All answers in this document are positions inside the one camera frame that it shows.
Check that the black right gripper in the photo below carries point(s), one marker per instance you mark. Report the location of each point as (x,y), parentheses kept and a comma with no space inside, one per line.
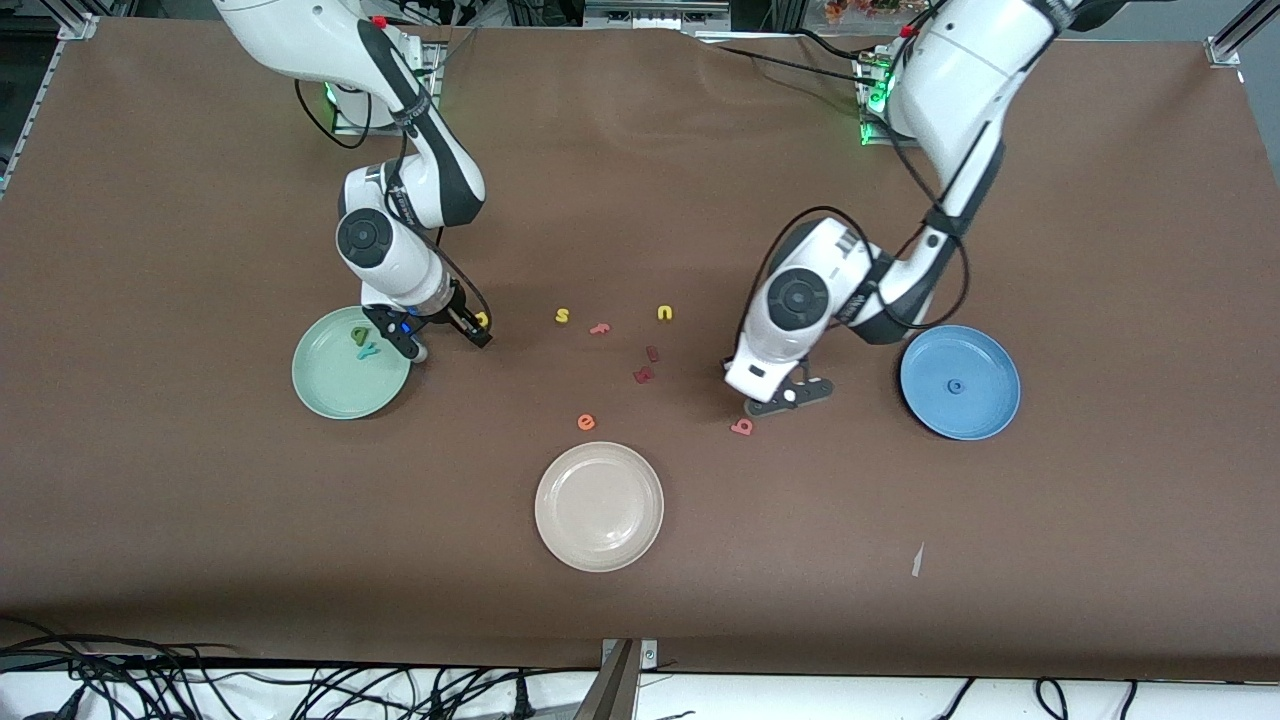
(452,313)

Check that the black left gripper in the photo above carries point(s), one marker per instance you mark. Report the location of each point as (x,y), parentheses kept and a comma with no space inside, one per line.
(726,359)

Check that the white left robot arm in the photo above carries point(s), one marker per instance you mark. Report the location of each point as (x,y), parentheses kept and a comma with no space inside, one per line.
(800,310)

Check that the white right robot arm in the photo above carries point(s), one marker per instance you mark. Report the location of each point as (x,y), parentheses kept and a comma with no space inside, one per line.
(390,250)

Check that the green plate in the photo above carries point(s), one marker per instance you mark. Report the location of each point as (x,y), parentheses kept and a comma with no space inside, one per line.
(340,392)

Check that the beige plate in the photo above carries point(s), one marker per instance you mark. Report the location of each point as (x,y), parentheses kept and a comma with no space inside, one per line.
(599,506)

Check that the blue plate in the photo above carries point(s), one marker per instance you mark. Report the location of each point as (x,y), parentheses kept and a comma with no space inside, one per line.
(975,400)

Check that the white tape scrap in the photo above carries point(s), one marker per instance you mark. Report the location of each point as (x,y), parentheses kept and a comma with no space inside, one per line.
(917,560)

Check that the grey aluminium profile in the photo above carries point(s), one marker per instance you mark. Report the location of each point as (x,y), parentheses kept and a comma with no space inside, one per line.
(612,690)

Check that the silver metal box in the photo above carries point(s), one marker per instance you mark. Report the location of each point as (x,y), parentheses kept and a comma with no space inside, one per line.
(655,12)

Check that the orange artificial flowers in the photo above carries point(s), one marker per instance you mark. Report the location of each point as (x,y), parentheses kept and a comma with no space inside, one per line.
(860,8)

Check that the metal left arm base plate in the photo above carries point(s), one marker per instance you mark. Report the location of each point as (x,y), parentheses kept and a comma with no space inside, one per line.
(868,135)

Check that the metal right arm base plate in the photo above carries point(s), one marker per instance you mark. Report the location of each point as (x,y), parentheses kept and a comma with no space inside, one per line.
(432,60)

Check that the small metal bracket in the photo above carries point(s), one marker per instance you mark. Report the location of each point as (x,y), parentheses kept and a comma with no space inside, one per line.
(649,655)

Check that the aluminium frame corner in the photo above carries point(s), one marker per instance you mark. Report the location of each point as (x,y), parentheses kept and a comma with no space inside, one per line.
(1230,42)

